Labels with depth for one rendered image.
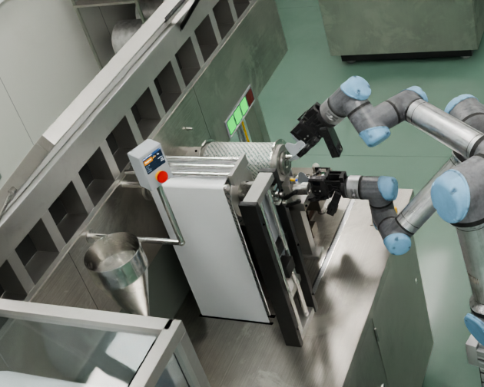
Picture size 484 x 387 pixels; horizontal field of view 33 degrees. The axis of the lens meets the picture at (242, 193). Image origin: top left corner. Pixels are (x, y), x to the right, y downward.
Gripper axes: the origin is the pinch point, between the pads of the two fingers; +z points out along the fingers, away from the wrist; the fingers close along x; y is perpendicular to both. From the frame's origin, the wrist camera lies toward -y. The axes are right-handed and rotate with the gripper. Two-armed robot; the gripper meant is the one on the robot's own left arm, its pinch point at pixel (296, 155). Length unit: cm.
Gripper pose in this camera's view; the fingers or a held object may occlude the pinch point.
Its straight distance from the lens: 253.8
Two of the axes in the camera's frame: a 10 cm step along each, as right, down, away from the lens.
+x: -3.7, 6.3, -6.9
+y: -7.8, -6.1, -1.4
